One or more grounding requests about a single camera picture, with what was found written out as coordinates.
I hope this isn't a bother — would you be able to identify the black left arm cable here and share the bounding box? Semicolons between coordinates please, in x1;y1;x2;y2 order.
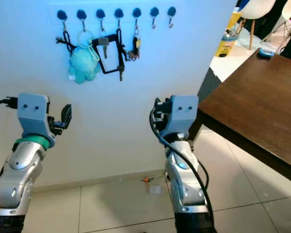
0;97;19;112

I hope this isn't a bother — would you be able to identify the dark round-knob metal hook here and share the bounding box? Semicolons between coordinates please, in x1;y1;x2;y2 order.
114;8;125;30
167;6;178;29
96;8;106;32
57;10;68;31
132;7;143;29
77;9;87;32
149;6;160;29

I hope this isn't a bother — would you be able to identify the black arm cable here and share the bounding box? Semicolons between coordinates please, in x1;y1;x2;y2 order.
149;107;215;229
0;97;19;112

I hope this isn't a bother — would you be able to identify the dark brown wooden table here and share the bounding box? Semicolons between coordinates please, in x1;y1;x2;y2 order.
196;51;291;188

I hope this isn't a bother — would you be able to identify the white wall hook rail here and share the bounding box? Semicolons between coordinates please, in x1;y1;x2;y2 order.
47;2;183;26

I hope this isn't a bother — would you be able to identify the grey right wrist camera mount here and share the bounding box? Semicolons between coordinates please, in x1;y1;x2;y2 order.
169;94;199;140

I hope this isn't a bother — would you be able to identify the black frayed rope keychain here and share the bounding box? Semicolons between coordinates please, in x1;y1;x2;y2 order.
55;29;76;54

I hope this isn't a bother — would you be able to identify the small blue object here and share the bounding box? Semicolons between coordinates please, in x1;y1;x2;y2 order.
257;48;274;60

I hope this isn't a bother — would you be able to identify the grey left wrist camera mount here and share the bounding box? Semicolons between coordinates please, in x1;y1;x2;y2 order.
16;93;55;148

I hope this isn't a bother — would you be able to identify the white chair with wooden legs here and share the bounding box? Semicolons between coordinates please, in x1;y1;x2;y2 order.
237;0;278;51

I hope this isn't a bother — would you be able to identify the black strap loop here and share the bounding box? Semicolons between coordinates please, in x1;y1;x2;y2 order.
92;28;124;75

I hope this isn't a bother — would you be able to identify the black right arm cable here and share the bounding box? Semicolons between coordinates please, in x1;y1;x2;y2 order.
149;107;215;229

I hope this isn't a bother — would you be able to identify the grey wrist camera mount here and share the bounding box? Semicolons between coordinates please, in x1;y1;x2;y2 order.
16;93;55;148
169;94;199;140

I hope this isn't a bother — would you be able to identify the teal plush toy keychain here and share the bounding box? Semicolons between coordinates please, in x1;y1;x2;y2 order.
68;31;100;84

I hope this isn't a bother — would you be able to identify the dark key bunch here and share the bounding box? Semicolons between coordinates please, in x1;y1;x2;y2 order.
126;27;142;62

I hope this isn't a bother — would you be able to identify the small white square floor item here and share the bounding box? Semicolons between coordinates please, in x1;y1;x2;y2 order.
149;184;163;196

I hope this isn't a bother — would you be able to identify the silver key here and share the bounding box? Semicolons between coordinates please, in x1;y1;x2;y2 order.
98;36;110;59

